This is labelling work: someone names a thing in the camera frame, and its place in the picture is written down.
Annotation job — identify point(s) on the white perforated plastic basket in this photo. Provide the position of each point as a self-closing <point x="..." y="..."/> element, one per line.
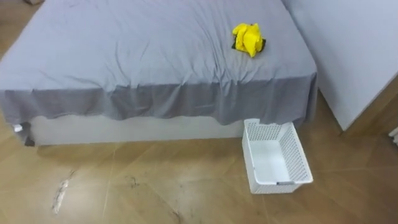
<point x="275" y="158"/>

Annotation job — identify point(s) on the grey bed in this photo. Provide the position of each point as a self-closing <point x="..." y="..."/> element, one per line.
<point x="140" y="62"/>

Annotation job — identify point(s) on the white cabinet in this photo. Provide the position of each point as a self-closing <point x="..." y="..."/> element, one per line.
<point x="348" y="56"/>

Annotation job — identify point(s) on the crumpled yellow cloth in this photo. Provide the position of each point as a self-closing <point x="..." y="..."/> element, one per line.
<point x="248" y="38"/>

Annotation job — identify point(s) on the white ribbed radiator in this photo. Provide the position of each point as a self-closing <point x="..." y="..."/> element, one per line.
<point x="394" y="135"/>

